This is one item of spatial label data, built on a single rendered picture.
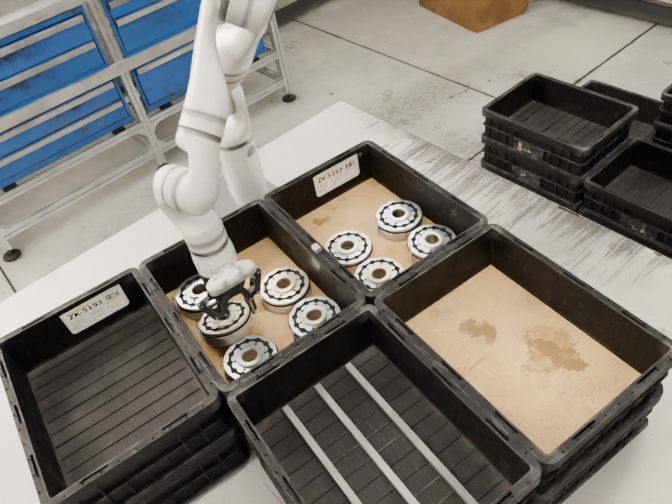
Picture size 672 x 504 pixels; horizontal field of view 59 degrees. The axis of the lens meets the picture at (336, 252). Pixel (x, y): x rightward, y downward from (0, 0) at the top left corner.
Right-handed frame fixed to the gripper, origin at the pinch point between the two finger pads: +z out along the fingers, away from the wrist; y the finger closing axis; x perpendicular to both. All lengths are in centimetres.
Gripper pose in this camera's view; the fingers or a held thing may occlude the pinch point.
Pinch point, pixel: (239, 312)
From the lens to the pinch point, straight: 118.5
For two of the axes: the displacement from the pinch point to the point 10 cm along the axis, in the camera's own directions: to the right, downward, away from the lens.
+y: -8.1, 5.0, -3.1
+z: 1.6, 7.0, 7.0
